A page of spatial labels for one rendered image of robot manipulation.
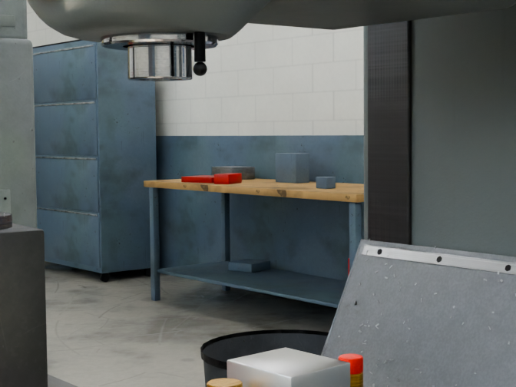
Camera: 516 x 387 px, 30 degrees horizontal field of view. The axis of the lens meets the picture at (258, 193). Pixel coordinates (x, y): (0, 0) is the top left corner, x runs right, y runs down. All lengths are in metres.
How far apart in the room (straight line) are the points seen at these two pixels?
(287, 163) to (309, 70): 0.74
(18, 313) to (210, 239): 6.89
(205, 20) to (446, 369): 0.44
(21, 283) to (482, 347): 0.44
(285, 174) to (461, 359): 5.66
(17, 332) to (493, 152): 0.49
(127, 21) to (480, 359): 0.47
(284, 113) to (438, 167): 6.08
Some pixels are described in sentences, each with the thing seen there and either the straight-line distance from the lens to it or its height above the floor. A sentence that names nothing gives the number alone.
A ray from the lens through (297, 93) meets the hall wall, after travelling 6.96.
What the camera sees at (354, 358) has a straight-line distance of 0.63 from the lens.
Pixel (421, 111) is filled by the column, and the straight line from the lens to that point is 1.02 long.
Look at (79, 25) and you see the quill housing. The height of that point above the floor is 1.31.
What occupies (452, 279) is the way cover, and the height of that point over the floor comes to 1.09.
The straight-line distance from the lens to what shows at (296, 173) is 6.47.
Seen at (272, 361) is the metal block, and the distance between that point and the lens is 0.62.
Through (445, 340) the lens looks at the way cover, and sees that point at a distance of 0.96.
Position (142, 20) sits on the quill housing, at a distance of 0.65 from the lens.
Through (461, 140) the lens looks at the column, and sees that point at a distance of 0.98.
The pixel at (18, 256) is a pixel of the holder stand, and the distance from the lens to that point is 0.96.
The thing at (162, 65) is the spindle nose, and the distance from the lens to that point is 0.69.
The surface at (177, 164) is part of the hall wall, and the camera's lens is 8.16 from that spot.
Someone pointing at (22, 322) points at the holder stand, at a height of 1.06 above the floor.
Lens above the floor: 1.24
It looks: 4 degrees down
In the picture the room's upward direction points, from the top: 1 degrees counter-clockwise
